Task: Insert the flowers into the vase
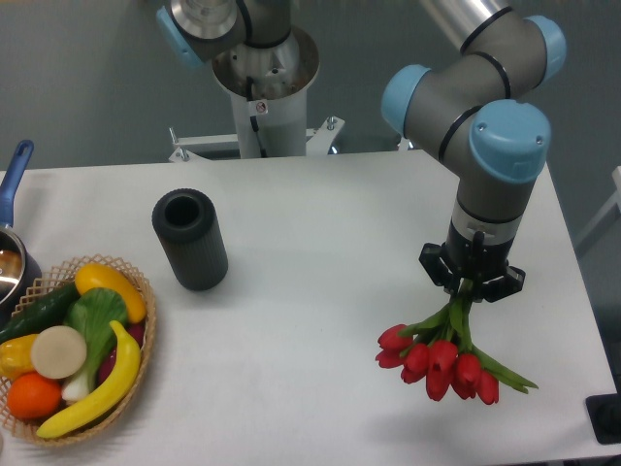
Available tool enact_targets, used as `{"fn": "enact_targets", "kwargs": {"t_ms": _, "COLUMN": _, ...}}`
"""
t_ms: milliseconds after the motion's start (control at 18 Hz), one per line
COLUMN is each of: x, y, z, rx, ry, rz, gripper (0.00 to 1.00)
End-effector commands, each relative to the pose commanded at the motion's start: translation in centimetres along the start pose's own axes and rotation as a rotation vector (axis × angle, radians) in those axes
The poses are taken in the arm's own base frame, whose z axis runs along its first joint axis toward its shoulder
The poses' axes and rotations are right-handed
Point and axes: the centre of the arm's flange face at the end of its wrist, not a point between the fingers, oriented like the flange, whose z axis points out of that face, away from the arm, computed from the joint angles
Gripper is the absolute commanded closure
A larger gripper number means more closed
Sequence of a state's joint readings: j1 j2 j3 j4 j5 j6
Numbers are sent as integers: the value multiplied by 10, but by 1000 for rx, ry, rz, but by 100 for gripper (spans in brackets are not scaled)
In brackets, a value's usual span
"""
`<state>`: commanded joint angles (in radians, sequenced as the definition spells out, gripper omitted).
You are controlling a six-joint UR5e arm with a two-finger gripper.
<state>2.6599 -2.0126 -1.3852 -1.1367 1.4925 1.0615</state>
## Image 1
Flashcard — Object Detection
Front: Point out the black device at table edge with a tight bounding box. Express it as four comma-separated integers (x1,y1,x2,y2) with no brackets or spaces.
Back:
585,393,620,445

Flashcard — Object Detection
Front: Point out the orange fruit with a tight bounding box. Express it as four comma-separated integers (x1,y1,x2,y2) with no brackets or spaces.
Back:
7,372,61,420

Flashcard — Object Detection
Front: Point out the yellow bell pepper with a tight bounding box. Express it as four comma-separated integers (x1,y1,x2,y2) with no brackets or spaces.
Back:
0,334,38,381

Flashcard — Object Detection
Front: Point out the purple red vegetable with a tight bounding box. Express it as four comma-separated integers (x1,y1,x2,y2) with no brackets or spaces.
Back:
96,322,146,386

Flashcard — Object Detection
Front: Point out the white frame at right edge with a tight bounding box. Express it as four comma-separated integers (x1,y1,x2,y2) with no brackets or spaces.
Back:
574,166,620,258

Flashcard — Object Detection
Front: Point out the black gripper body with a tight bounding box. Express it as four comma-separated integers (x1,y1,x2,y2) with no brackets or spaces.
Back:
444,223,513,282

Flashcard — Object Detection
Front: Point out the yellow banana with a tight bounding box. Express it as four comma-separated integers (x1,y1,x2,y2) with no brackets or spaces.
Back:
36,320,141,440

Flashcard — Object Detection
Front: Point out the red tulip bouquet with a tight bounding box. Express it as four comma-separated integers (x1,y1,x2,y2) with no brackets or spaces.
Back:
376,281,538,405

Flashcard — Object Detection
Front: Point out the green cucumber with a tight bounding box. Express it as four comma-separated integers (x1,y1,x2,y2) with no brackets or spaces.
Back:
1,282,80,343

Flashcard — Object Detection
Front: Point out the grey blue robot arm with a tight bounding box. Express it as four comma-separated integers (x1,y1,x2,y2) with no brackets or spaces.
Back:
156,1,567,302

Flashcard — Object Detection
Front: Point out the beige round slice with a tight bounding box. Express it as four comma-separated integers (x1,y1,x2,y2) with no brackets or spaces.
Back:
30,325,87,380

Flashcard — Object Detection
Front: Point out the green bok choy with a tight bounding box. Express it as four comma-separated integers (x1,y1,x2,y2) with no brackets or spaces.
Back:
62,287,128,404

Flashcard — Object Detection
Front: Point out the woven wicker basket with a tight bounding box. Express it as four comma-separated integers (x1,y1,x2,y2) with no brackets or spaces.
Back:
1,254,156,448

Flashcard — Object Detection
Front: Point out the dark grey ribbed vase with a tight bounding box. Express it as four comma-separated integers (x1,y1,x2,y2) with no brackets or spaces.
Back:
151,188,228,291

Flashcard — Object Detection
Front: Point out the blue handled saucepan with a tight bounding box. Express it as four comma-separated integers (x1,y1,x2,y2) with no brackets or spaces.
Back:
1,140,42,326

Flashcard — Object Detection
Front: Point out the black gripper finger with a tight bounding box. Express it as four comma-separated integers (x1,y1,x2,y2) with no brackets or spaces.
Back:
473,266,526,303
418,243,459,294

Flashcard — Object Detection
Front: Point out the yellow squash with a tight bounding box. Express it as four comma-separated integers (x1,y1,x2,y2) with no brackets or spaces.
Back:
74,263,147,324

